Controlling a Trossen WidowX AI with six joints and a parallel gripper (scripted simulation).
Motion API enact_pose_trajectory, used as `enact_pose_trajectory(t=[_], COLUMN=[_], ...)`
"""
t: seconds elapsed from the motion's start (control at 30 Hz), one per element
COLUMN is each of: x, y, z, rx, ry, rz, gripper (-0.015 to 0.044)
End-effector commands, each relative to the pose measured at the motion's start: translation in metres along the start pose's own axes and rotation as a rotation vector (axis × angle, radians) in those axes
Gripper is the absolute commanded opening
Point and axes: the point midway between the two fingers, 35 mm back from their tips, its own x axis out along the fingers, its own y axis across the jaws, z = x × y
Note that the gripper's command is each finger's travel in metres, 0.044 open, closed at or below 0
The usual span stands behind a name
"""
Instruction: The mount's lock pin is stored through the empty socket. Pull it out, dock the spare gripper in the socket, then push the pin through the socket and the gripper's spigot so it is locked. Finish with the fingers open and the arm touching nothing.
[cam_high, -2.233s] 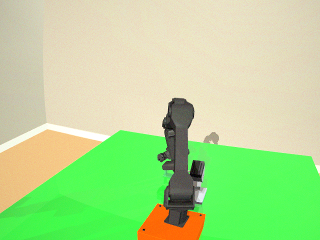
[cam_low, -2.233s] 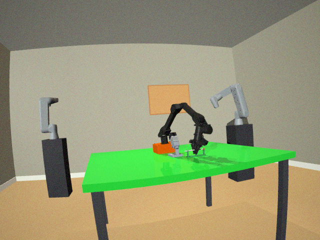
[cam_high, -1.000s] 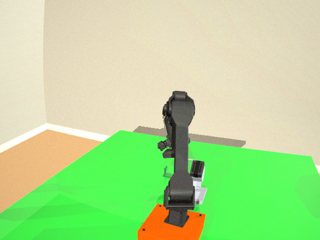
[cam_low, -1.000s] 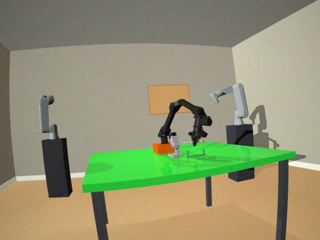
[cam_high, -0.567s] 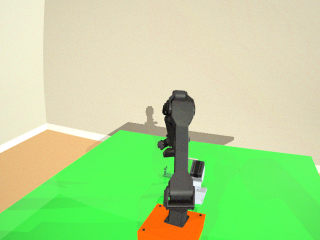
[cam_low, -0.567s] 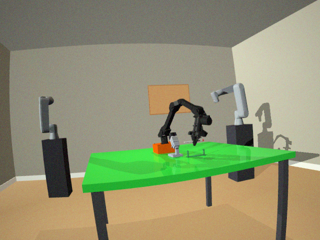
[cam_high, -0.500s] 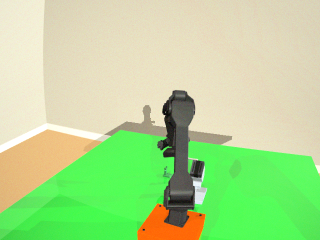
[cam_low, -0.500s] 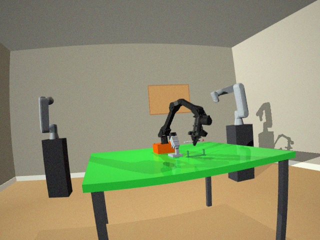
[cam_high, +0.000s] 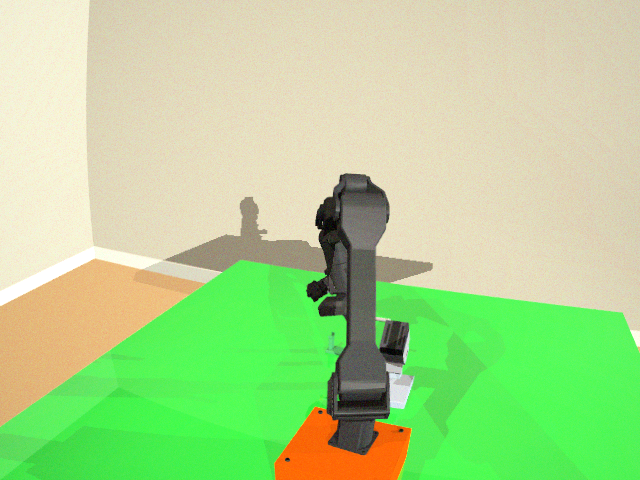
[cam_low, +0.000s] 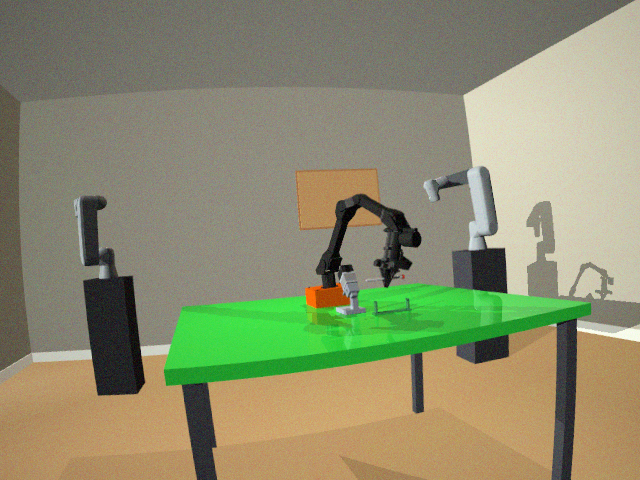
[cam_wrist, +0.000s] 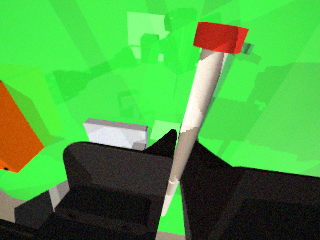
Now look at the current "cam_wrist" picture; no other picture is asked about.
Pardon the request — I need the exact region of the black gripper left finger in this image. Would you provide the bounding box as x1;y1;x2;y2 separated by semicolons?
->
63;129;178;234

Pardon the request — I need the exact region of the white tapered pin with red head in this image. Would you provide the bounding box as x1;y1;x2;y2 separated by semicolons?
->
161;22;249;217

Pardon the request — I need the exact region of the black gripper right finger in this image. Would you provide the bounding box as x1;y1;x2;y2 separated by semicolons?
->
180;140;320;240

